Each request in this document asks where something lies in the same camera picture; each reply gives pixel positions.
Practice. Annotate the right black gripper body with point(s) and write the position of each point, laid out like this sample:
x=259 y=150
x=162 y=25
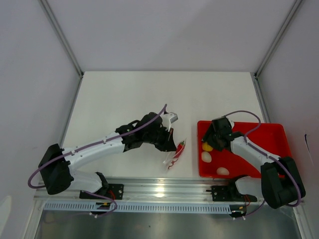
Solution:
x=214 y=142

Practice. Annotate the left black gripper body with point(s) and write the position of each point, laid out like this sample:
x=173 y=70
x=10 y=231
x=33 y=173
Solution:
x=158 y=138

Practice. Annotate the clear zip top bag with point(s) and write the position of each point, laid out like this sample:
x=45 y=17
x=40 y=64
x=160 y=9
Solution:
x=164 y=165

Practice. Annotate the yellow toy pepper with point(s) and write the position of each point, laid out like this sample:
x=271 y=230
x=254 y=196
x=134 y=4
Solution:
x=206 y=147

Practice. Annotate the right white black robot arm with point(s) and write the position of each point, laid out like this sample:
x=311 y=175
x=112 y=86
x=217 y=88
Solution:
x=254 y=157

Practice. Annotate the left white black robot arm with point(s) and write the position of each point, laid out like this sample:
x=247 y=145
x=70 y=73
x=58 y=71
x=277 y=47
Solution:
x=59 y=168

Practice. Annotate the left white egg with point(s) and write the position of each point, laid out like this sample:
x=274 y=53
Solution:
x=206 y=157

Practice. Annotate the white egg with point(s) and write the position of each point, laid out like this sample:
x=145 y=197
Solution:
x=222 y=171
x=206 y=157

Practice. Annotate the right white egg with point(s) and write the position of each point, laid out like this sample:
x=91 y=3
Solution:
x=222 y=171

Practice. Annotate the red plastic tray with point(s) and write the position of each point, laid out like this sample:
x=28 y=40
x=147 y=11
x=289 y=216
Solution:
x=269 y=136

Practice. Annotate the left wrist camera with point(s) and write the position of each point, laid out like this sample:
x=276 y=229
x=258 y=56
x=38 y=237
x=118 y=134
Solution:
x=168 y=119

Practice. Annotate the aluminium mounting rail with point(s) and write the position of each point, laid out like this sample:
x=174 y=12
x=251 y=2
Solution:
x=194 y=190

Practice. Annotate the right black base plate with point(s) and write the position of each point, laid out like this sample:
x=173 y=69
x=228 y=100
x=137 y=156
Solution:
x=225 y=193

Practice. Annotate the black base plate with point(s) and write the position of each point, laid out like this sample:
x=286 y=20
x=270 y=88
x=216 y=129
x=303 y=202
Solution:
x=225 y=193
x=112 y=191

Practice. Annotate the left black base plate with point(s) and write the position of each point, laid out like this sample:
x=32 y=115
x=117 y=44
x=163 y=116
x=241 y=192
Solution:
x=112 y=191

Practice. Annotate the white slotted cable duct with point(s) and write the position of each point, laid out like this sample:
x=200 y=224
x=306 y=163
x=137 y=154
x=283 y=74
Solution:
x=139 y=207

